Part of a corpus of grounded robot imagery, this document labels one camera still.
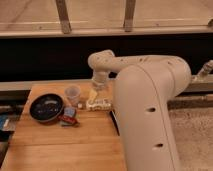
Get clear plastic bottle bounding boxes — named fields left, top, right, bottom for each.
left=77, top=98, right=112, bottom=111

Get black ceramic bowl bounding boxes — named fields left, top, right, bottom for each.
left=29, top=93, right=64, bottom=123

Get clear plastic cup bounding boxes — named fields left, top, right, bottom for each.
left=65, top=85, right=81, bottom=106

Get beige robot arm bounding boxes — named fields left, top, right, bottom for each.
left=88, top=50, right=191, bottom=171

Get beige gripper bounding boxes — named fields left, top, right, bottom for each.
left=88, top=71, right=109, bottom=104

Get red small tool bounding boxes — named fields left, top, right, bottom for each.
left=59, top=115, right=79, bottom=126

